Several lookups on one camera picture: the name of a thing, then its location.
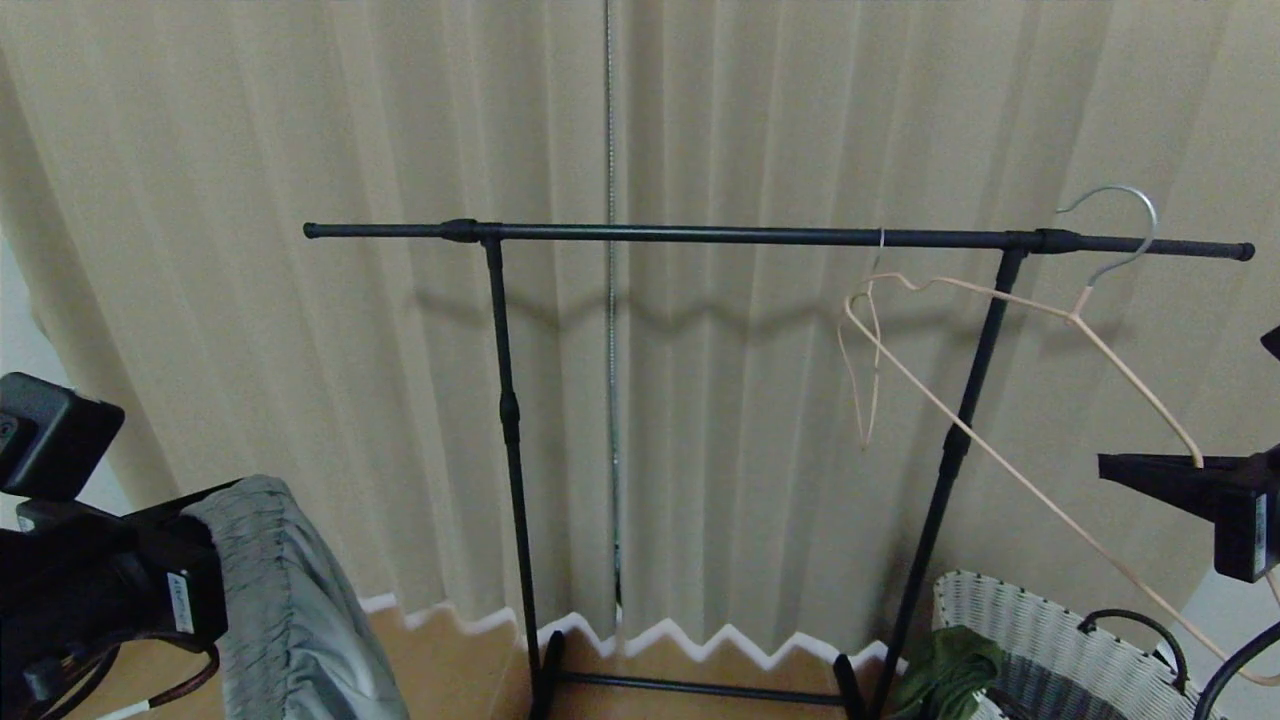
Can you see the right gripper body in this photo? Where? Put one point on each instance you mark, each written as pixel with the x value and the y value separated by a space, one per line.
pixel 1245 520

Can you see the silver curtain wand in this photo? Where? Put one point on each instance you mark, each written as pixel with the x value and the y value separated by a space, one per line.
pixel 611 150

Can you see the white laundry basket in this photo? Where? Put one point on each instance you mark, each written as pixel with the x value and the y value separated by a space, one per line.
pixel 1000 620

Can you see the pink clothes hanger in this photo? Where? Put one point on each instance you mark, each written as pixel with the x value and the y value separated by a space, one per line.
pixel 1140 400
pixel 877 390

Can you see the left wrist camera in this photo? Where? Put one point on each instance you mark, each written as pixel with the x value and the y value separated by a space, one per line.
pixel 55 430

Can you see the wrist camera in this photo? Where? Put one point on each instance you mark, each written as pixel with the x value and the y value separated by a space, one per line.
pixel 55 430
pixel 1272 342

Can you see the black clothes rack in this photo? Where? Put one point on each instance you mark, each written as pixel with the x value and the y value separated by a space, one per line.
pixel 700 234

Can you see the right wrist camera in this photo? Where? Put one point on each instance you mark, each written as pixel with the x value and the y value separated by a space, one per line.
pixel 1272 342

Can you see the pale grey shorts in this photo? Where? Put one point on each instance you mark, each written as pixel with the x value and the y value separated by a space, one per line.
pixel 290 620

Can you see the beige curtain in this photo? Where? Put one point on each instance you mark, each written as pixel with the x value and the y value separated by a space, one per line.
pixel 300 300

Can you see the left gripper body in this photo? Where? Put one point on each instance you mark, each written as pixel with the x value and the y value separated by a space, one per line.
pixel 130 580

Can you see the green garment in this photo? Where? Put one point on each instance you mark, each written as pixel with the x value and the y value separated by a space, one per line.
pixel 945 670

